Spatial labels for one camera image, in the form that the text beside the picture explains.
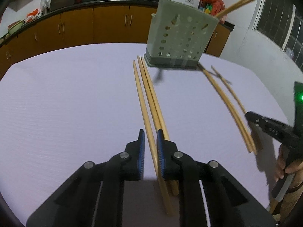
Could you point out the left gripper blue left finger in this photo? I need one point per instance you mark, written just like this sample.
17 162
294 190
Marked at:
93 194

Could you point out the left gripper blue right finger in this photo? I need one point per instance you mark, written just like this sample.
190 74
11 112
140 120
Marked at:
208 194

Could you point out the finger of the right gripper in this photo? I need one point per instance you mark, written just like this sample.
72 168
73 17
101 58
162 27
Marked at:
277 130

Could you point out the bamboo chopstick four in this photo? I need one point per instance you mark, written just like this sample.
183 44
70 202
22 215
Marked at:
156 114

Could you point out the bamboo chopstick seven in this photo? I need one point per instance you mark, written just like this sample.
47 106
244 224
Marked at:
233 113

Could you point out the bamboo chopstick eight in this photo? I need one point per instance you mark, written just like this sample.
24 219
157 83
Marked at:
226 83

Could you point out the bamboo chopstick six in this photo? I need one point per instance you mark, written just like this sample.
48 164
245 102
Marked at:
227 106

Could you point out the bamboo chopstick one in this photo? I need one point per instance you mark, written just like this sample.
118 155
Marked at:
152 146

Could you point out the bamboo chopstick nine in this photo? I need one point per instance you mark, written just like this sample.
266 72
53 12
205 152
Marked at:
236 7

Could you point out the bamboo chopstick ten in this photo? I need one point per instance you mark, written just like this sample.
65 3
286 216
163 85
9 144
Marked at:
234 6

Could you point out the bamboo chopstick three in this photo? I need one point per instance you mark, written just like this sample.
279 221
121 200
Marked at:
149 105

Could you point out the person right hand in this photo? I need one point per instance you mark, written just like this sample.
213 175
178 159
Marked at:
294 168

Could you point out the lilac tablecloth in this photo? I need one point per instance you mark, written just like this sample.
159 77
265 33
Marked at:
64 108

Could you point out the right window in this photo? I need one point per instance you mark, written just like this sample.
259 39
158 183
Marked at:
281 22

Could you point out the green perforated utensil holder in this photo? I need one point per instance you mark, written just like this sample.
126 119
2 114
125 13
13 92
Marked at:
178 35

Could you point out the red bags and bottles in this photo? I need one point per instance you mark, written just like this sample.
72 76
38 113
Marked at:
211 7

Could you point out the lower wooden cabinets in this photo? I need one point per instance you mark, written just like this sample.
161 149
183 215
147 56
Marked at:
110 23

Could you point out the green bowl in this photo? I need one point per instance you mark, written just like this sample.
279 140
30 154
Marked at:
12 28

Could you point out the red white plastic bag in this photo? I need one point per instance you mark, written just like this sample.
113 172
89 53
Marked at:
33 15

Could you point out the wall power socket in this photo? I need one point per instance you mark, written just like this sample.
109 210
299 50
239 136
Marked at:
190 1

